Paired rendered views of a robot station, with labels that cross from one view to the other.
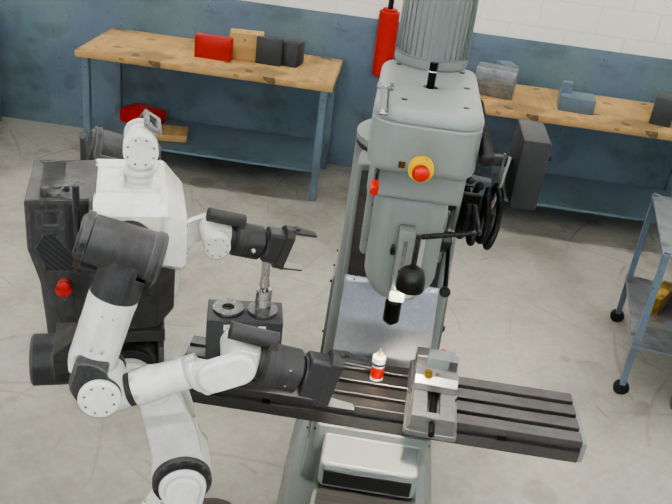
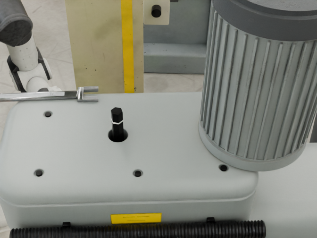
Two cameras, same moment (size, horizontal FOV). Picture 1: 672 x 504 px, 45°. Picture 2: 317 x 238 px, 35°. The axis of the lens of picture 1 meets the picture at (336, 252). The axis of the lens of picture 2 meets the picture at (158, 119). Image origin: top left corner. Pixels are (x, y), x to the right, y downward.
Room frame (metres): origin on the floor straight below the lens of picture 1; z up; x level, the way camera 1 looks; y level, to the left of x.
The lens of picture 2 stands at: (1.98, -0.82, 2.57)
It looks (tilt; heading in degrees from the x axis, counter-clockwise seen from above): 45 degrees down; 84
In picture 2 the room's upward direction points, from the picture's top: 1 degrees clockwise
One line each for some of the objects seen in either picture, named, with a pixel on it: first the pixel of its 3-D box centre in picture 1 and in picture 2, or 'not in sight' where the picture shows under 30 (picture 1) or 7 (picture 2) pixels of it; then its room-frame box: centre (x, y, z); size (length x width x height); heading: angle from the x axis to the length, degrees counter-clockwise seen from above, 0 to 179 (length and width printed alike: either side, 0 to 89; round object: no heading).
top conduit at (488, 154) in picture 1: (480, 129); (138, 232); (2.00, -0.33, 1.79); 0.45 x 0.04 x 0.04; 177
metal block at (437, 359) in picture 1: (438, 362); not in sight; (1.97, -0.34, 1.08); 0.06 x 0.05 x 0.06; 85
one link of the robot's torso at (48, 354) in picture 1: (98, 346); not in sight; (1.45, 0.49, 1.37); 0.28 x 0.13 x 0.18; 106
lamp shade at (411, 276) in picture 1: (411, 277); not in sight; (1.76, -0.19, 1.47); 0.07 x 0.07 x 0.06
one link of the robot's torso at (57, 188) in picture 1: (109, 238); not in sight; (1.45, 0.46, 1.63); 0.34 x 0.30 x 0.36; 16
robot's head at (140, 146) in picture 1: (140, 148); not in sight; (1.47, 0.40, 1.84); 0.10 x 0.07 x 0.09; 16
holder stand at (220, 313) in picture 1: (243, 335); not in sight; (2.00, 0.24, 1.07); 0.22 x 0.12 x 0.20; 99
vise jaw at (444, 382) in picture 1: (436, 380); not in sight; (1.91, -0.33, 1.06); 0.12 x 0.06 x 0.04; 85
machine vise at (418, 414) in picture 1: (434, 385); not in sight; (1.94, -0.34, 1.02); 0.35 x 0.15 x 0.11; 175
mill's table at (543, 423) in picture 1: (376, 396); not in sight; (1.97, -0.18, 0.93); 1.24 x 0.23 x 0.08; 87
